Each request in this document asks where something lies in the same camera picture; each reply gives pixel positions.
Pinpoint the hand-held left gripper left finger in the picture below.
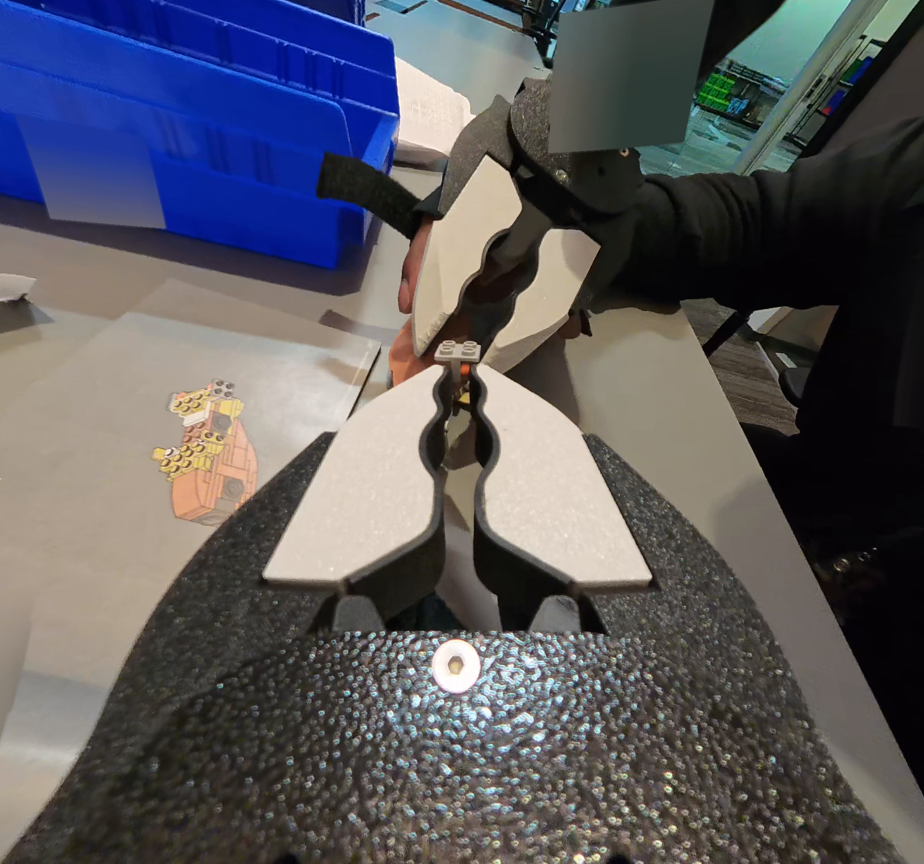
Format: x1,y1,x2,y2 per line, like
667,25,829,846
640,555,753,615
262,366,445,587

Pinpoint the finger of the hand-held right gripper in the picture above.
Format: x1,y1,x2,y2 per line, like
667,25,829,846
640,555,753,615
480,228,603,374
411,155,524,360

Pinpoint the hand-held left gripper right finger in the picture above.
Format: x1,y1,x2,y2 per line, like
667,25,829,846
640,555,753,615
473,365,655,591

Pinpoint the orange tan brick model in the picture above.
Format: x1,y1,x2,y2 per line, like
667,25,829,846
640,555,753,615
388,319,477,421

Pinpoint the person's right hand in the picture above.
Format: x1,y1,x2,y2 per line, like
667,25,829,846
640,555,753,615
398,222,433,317

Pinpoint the grey instruction booklet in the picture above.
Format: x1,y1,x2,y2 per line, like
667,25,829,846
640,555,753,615
0,278,382,760

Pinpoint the blue plastic bin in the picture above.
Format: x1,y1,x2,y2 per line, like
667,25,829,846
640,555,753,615
0,0,400,269

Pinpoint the person's dark jacket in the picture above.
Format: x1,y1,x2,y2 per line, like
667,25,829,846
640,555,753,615
744,294,924,677

